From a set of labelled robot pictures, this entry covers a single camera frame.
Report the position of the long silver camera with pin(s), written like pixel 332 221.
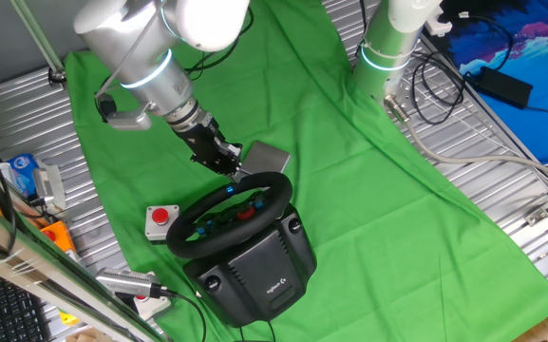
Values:
pixel 126 281

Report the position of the blue patterned mouse pad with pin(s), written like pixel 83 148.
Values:
pixel 539 128

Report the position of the black power adapter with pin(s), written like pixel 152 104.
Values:
pixel 506 88

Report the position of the black wheel base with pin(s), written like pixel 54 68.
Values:
pixel 254 271

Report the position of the black keyboard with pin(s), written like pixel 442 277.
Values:
pixel 7 309

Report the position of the aluminium frame bar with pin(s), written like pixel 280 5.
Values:
pixel 41 275

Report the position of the orange box red button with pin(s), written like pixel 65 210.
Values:
pixel 62 240

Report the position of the grey box red mushroom button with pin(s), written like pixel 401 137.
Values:
pixel 152 230

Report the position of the small silver ribbed camera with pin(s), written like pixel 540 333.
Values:
pixel 48 183

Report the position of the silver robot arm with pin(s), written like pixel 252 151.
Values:
pixel 136 47

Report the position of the black steering wheel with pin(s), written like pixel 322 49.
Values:
pixel 181 244

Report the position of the grey box small red button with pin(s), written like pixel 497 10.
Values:
pixel 152 306

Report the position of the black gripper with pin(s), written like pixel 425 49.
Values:
pixel 202 142

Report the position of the green cloth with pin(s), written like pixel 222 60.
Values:
pixel 373 214

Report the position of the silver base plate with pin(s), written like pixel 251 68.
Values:
pixel 409 95

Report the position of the silver arm-mounted camera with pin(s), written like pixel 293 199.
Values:
pixel 128 121

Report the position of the blue tissue pack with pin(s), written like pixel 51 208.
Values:
pixel 24 173

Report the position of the thin metal tripod pole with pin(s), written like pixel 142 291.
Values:
pixel 41 38

